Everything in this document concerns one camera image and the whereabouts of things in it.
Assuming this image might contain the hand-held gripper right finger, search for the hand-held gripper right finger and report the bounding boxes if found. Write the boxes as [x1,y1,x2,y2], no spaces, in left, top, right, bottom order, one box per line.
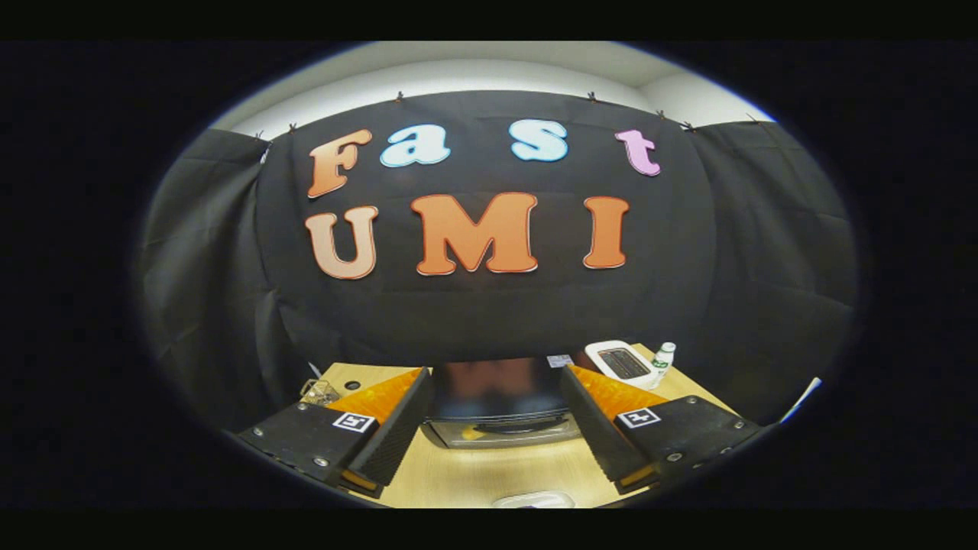
[562,364,765,496]

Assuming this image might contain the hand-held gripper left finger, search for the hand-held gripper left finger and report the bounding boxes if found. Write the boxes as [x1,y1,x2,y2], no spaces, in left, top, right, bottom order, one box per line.
[222,367,433,501]

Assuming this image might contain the black toaster oven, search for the black toaster oven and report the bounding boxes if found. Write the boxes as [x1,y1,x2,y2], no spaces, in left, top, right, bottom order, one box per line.
[420,355,583,449]

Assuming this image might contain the white plate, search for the white plate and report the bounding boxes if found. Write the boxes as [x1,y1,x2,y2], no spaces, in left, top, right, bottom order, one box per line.
[491,491,575,509]

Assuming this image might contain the white bottle green label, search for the white bottle green label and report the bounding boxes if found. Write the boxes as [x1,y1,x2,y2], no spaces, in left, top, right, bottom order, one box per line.
[648,341,677,390]

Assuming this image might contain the wire mesh holder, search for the wire mesh holder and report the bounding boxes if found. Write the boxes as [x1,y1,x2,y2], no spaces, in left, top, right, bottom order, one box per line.
[300,378,342,406]

